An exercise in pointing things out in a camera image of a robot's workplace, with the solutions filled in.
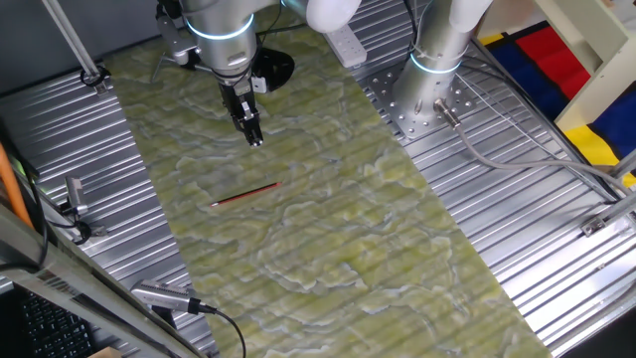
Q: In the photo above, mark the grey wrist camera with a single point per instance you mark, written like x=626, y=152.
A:
x=174, y=37

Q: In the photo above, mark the aluminium camera pole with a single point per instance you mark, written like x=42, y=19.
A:
x=69, y=37

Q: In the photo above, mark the colourful floor mat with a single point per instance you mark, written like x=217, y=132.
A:
x=546, y=64

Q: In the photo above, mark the silver camera on black stand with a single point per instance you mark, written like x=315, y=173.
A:
x=161, y=296

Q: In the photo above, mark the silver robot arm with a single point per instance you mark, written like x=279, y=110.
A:
x=223, y=20

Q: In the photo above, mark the black keyboard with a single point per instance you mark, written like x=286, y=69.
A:
x=49, y=328

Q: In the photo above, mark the white power strip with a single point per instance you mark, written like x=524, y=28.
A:
x=348, y=47

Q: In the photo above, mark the green marble pattern mat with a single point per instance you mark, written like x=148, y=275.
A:
x=323, y=238

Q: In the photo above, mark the white shelf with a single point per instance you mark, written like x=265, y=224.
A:
x=606, y=74

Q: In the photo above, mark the aluminium frame strut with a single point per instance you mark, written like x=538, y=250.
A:
x=616, y=211

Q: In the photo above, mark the black C-clamp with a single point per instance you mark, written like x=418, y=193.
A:
x=278, y=64

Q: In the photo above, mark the red black pencil with eraser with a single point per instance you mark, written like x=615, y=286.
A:
x=246, y=194

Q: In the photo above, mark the silver robot mounting plate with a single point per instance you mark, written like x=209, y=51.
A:
x=392, y=99

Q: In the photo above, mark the grey metal beam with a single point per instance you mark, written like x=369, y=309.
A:
x=74, y=283

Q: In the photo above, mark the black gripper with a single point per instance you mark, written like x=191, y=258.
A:
x=238, y=99

